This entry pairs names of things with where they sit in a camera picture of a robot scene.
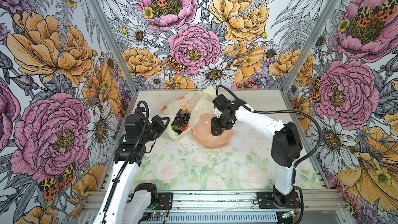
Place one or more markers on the white perforated vent strip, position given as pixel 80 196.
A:
pixel 217 218

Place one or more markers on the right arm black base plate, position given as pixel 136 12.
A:
pixel 269 200

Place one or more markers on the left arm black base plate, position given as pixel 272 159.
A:
pixel 165 201

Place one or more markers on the left aluminium corner post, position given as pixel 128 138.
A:
pixel 97 12

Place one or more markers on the red yellow peach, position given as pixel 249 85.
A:
pixel 185 128

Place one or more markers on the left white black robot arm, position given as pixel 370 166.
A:
pixel 112 210

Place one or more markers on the aluminium corner post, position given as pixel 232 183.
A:
pixel 97 12
pixel 314 34

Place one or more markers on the aluminium front rail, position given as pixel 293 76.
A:
pixel 245 201

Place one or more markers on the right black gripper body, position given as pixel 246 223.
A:
pixel 223 123

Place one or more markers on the dark purple grape bunch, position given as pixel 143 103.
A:
pixel 182 119

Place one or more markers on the right aluminium corner post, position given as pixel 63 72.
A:
pixel 314 34

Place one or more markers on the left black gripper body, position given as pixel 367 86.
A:
pixel 153 129

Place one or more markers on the translucent cream plastic bag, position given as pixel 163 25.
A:
pixel 198 103

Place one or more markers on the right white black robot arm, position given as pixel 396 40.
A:
pixel 286 144

